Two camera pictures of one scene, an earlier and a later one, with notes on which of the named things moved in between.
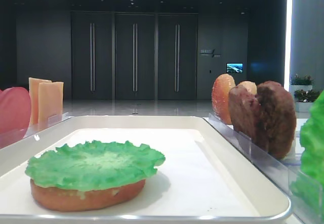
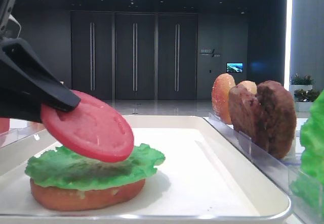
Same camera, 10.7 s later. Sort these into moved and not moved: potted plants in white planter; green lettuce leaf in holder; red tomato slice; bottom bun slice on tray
Moved: red tomato slice
Not moved: green lettuce leaf in holder; bottom bun slice on tray; potted plants in white planter
